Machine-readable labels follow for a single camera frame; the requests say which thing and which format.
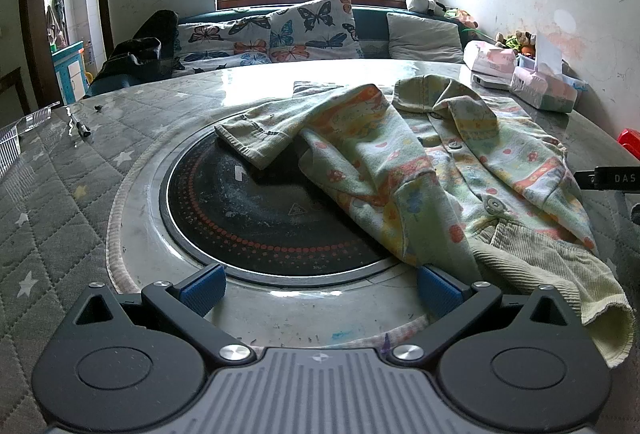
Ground colourful plush toy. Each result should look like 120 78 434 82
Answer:
446 7 478 31

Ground butterfly print pillow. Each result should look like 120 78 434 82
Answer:
267 0 363 64

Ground dark wooden door frame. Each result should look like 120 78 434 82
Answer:
17 0 116 105

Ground pink tissue pack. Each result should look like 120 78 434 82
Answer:
462 40 518 82

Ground clear plastic container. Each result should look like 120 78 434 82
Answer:
0 101 61 177

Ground hanging clothes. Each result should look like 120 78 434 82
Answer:
46 0 66 50

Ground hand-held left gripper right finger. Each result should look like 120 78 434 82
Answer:
387 265 586 367

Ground red plastic stool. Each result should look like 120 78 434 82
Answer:
617 128 640 160

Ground black remote control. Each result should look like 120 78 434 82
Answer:
471 73 512 90

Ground clear storage box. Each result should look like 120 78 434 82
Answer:
517 53 590 91

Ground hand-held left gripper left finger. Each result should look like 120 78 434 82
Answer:
72 263 256 369

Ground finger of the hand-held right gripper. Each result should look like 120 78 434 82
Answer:
574 167 640 191

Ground panda plush toy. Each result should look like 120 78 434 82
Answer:
404 0 447 15

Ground black marker pen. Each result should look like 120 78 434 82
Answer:
69 111 92 138

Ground black bag on sofa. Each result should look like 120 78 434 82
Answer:
95 10 180 87

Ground open tissue pack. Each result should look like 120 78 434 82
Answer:
510 32 588 113

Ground white pillow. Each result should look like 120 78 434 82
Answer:
386 11 465 64

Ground blue cabinet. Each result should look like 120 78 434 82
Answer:
51 40 86 104

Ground teal sofa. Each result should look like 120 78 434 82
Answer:
87 5 476 97

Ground brown teddy bear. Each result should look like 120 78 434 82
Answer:
494 30 537 60

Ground round black induction cooktop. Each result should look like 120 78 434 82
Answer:
159 111 401 285

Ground printed children's jacket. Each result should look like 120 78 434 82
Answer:
215 75 632 370

